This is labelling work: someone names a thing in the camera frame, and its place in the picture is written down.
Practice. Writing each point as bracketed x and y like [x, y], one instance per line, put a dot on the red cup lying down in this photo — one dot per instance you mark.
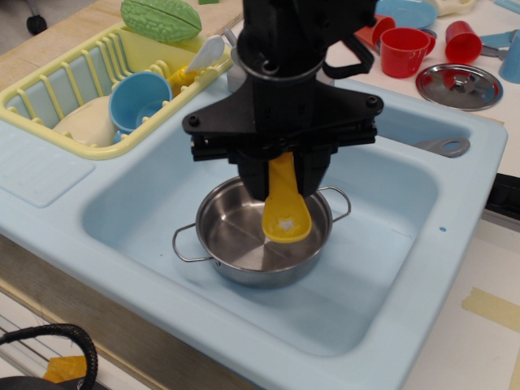
[370, 35]

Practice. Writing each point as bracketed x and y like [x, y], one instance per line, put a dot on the yellow utensil in rack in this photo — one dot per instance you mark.
[183, 80]

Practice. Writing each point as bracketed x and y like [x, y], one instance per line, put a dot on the beige masking tape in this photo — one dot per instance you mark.
[493, 308]

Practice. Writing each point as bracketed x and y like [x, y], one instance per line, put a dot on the green bitter melon toy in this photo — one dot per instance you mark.
[163, 21]

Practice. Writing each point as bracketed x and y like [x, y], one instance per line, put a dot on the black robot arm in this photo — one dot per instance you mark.
[286, 42]

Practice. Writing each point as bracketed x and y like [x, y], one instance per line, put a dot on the light blue toy sink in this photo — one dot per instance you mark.
[356, 321]

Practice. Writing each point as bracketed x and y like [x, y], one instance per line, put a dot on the grey utensil handle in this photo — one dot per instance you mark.
[446, 147]

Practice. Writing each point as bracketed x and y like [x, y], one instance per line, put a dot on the yellow dish rack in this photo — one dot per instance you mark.
[39, 102]

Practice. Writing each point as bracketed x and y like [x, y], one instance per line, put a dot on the black device at edge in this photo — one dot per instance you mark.
[504, 198]

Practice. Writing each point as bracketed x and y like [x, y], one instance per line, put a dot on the blue plastic plate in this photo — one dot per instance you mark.
[408, 13]

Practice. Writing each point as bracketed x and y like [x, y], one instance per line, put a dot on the yellow tape piece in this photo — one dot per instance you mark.
[62, 369]

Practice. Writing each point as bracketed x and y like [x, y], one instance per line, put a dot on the small steel pot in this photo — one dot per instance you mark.
[228, 227]

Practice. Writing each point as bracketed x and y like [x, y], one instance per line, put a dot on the grey toy faucet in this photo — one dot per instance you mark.
[236, 75]

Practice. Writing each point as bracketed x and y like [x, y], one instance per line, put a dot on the red cup at right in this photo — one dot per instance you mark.
[462, 44]

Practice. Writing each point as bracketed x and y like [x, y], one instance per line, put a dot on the cream plastic plate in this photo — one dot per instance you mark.
[89, 124]

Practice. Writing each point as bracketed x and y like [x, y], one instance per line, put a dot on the steel pot lid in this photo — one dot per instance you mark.
[459, 86]

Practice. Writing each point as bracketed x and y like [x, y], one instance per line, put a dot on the black chair caster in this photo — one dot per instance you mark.
[36, 24]

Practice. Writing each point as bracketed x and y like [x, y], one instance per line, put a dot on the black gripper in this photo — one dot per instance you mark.
[261, 121]

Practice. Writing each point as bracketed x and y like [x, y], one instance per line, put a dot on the red cup with handle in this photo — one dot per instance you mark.
[402, 51]

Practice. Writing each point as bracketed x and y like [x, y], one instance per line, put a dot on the blue plastic cup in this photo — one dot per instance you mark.
[137, 96]

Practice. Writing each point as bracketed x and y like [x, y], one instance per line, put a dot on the yellow dish brush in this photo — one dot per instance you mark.
[286, 218]

